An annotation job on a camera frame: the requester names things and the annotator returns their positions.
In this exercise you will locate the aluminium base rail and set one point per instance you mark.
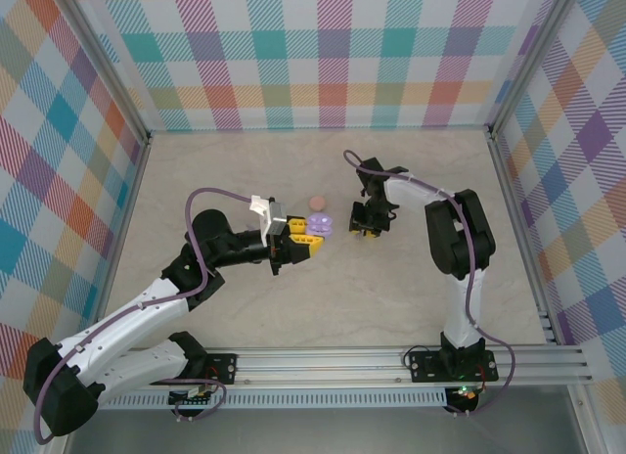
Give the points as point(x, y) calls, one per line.
point(318, 363)

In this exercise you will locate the pink earbud charging case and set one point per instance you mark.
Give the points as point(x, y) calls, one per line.
point(318, 202)

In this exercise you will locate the left aluminium side rail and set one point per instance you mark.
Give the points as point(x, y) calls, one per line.
point(122, 219)

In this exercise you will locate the black mounting plate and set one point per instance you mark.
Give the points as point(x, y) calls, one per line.
point(222, 366)
point(425, 368)

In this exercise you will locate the aluminium side rail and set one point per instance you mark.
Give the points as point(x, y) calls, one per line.
point(122, 219)
point(518, 204)

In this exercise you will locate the grey metal base plate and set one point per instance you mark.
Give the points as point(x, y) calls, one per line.
point(318, 432)

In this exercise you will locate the left aluminium corner post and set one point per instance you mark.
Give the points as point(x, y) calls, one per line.
point(105, 62)

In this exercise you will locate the aluminium corner post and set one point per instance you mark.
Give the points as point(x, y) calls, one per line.
point(105, 62)
point(533, 58)

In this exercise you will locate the right aluminium side rail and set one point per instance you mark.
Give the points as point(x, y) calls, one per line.
point(518, 204)

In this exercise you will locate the right aluminium corner post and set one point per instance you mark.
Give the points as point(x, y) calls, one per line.
point(533, 58)

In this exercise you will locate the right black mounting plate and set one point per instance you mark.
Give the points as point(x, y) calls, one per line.
point(425, 368)

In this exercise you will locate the control circuit board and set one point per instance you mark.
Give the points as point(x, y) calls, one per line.
point(193, 397)
point(464, 394)

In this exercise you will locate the right control circuit board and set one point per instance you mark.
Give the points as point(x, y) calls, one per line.
point(464, 394)

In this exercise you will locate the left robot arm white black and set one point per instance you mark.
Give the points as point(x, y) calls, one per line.
point(132, 317)

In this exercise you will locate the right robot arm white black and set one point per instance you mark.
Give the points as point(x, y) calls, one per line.
point(460, 239)

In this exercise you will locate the left control circuit board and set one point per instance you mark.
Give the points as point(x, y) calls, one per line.
point(193, 397)

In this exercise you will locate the purple earbud charging case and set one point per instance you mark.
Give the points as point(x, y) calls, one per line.
point(320, 224)

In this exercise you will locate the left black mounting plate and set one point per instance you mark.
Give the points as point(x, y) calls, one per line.
point(222, 366)

